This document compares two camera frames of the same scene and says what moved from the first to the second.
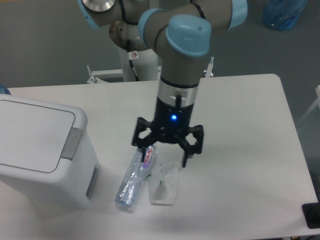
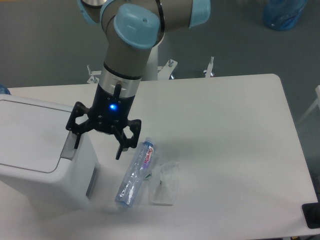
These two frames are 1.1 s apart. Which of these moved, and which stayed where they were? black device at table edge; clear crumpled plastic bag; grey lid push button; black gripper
Moved: black gripper
Stayed: black device at table edge; clear crumpled plastic bag; grey lid push button
